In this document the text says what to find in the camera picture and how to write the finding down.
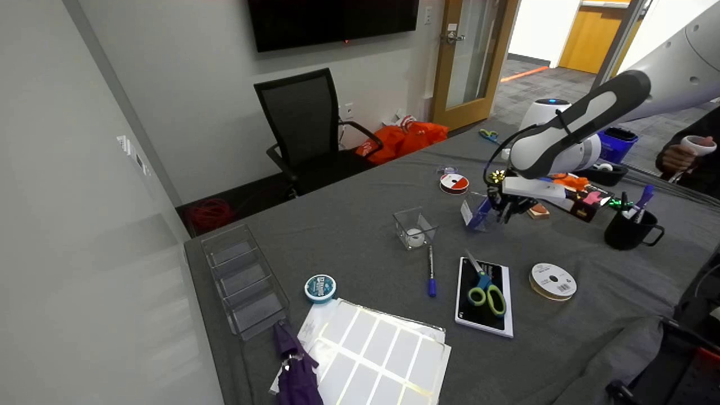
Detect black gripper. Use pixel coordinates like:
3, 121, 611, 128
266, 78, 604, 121
493, 194, 535, 223

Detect clear square bowl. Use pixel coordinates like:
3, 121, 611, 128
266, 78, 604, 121
459, 198, 495, 232

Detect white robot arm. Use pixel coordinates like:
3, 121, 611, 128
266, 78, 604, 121
484, 3, 720, 217

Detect teal tape roll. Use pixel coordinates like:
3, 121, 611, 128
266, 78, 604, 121
304, 274, 337, 304

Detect wooden heart stamp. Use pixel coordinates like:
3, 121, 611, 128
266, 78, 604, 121
530, 203, 552, 218

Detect red white ribbon spool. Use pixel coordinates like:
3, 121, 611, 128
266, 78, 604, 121
439, 174, 470, 194

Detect blue green scissors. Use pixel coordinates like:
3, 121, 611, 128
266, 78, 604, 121
479, 128, 499, 144

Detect black gift box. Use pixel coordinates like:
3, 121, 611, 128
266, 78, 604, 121
552, 174, 613, 223

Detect white ribbon spool left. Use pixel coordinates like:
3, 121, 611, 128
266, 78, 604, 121
530, 263, 578, 302

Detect grey table cloth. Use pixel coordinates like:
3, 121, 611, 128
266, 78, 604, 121
187, 135, 720, 405

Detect clear square container far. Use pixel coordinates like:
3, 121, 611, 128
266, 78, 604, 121
394, 208, 434, 250

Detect blue marker pen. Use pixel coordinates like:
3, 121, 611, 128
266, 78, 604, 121
425, 246, 437, 297

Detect black mug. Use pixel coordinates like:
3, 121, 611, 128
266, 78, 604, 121
604, 211, 666, 250

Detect orange bag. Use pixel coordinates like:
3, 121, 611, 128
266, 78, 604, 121
356, 121, 448, 164

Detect purple marker in mug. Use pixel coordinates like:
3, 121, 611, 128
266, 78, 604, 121
634, 185, 655, 226

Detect wooden door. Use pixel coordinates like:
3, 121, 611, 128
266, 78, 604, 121
431, 0, 520, 131

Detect black office chair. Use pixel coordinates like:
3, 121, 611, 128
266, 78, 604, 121
255, 67, 382, 195

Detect white label sheets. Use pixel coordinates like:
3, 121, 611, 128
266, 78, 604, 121
298, 299, 452, 405

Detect clear plastic tray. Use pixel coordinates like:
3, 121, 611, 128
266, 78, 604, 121
202, 232, 286, 343

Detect purple cord bundle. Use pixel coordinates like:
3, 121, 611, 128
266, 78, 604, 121
271, 322, 327, 405

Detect wall television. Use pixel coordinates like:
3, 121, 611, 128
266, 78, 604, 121
247, 0, 418, 52

